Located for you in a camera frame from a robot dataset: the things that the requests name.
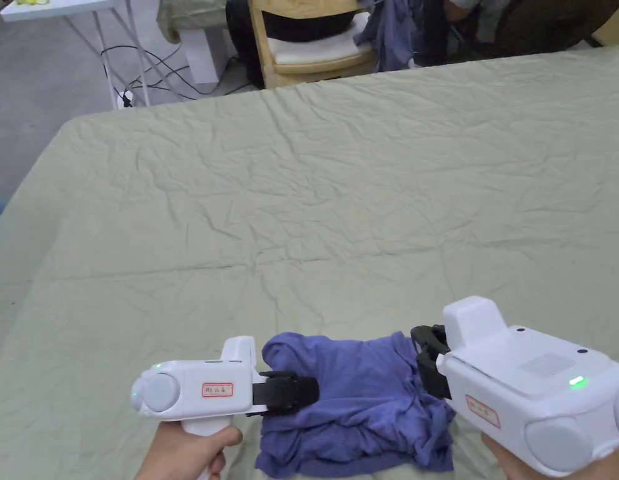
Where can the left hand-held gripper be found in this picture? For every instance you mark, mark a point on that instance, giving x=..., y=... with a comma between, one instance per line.
x=199, y=387

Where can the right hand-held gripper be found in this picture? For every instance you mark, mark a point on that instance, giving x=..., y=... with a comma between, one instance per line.
x=519, y=390

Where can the blue shirt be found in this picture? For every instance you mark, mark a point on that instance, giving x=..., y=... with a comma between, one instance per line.
x=359, y=400

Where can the person's left hand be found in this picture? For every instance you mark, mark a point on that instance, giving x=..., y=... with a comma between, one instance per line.
x=174, y=452

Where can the person's right hand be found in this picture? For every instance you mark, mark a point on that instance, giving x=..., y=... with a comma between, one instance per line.
x=512, y=460

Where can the bed with pale green sheet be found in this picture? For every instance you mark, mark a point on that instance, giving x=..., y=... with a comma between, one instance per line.
x=309, y=200

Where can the white power strip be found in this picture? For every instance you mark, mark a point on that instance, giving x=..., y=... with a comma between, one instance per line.
x=125, y=100

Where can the blue garment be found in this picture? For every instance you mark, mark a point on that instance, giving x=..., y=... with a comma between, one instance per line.
x=389, y=35

